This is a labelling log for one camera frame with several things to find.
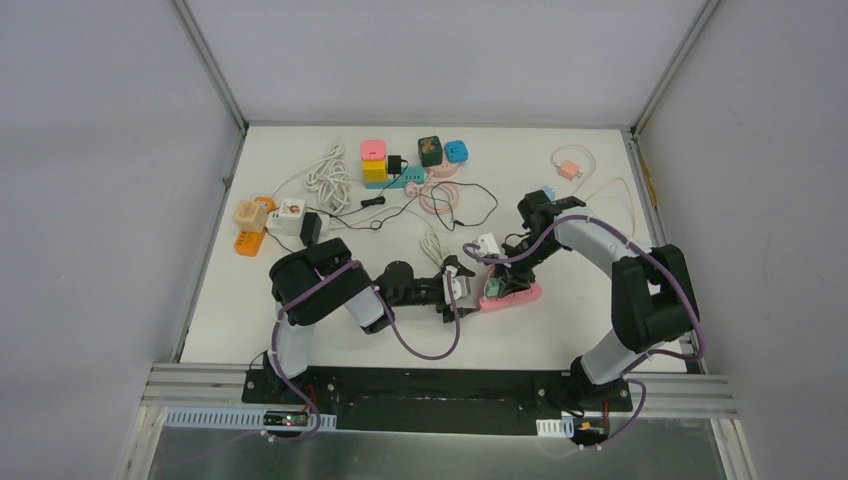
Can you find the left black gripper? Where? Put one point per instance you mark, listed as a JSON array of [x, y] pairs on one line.
[[436, 284]]

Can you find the yellow cube adapter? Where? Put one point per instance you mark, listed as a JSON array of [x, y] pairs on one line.
[[374, 171]]

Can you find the black power adapter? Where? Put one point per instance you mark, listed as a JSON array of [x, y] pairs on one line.
[[311, 228]]

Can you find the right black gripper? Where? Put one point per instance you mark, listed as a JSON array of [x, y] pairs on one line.
[[512, 278]]

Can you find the white cube adapter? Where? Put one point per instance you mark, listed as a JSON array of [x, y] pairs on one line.
[[287, 219]]

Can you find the blue cube adapter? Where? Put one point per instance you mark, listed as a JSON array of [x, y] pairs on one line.
[[456, 151]]

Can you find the blue charger plug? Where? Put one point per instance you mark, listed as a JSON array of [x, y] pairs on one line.
[[549, 192]]

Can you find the orange power strip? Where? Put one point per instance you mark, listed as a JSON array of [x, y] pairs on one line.
[[248, 244]]

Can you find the pink round socket base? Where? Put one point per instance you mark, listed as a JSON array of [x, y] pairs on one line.
[[442, 171]]

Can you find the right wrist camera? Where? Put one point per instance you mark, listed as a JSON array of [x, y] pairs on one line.
[[486, 246]]

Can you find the dark green cube adapter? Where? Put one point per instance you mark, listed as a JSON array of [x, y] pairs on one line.
[[430, 151]]

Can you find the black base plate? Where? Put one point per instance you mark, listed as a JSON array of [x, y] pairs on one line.
[[445, 401]]

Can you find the pink triangular power strip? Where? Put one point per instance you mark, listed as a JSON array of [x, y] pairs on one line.
[[510, 300]]

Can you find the beige cube adapter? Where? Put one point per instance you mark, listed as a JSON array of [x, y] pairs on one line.
[[250, 216]]

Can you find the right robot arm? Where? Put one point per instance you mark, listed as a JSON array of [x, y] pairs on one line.
[[652, 301]]

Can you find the teal power strip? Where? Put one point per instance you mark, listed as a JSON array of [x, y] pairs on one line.
[[411, 174]]

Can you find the pink charger plug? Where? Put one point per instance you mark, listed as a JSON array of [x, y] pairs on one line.
[[570, 170]]

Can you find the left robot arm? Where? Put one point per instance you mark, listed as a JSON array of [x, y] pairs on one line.
[[311, 284]]

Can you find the pink cube adapter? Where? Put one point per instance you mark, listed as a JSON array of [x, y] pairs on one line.
[[373, 150]]

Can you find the green charger plug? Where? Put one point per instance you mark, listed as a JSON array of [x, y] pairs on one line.
[[495, 288]]

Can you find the small black plug adapter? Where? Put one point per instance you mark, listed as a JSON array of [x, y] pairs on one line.
[[396, 165]]

